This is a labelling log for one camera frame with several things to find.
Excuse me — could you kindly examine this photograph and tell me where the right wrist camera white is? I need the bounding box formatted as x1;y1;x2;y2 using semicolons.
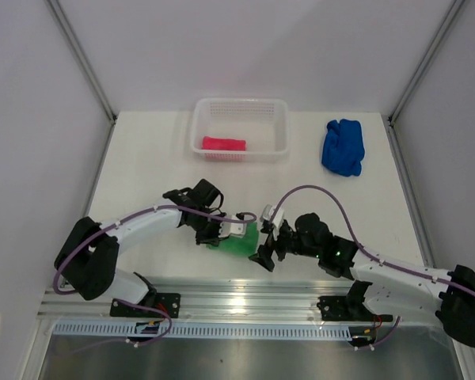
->
260;204;284;238

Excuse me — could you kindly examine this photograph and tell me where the pink towel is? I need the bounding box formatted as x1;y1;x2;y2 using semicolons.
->
202;136;246;151

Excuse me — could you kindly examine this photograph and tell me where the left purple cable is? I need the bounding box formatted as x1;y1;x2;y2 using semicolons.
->
53;205;258;352

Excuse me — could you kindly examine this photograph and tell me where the aluminium mounting rail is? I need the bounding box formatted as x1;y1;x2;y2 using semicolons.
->
37;276;468;326

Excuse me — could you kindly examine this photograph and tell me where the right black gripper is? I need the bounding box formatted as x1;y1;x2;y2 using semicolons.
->
249;221;321;272

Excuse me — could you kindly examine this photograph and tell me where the purple cable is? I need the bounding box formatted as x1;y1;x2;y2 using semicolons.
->
53;205;258;352
268;184;475;349

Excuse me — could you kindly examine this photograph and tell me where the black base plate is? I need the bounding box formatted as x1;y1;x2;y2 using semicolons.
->
316;295;393;322
109;293;181;319

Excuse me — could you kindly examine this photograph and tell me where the blue towel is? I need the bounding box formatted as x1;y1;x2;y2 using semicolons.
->
321;119;365;177

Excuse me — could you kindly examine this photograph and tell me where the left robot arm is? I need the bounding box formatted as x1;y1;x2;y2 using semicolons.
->
53;179;226;317

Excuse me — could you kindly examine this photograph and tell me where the slotted cable duct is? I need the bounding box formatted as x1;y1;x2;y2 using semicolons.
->
53;320;352;341

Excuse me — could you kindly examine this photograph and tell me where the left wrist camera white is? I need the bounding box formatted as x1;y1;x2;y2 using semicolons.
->
218;215;246;239

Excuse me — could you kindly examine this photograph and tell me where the white plastic basket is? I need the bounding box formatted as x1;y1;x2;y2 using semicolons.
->
189;97;291;162

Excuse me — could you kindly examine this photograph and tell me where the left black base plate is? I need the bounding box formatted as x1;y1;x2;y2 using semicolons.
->
109;293;181;319

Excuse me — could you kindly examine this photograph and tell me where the left aluminium frame post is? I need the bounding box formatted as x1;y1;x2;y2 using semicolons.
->
44;0;117;125

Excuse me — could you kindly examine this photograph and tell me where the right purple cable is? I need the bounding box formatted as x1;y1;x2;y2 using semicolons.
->
268;184;475;349

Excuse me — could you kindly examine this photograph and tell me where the aluminium frame post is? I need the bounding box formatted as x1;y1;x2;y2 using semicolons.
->
44;0;117;125
387;0;470;127

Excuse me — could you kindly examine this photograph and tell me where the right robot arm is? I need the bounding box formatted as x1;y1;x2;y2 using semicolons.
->
249;213;475;348

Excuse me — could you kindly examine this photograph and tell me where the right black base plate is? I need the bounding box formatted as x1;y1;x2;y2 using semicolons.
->
316;295;393;322

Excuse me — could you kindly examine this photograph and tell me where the green towel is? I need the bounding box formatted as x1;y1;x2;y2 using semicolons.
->
206;222;259;257

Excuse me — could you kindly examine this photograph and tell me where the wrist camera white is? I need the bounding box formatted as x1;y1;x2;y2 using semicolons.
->
218;215;246;239
260;204;284;238

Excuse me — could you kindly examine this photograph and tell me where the right aluminium frame post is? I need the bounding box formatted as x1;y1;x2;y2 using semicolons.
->
387;0;470;127

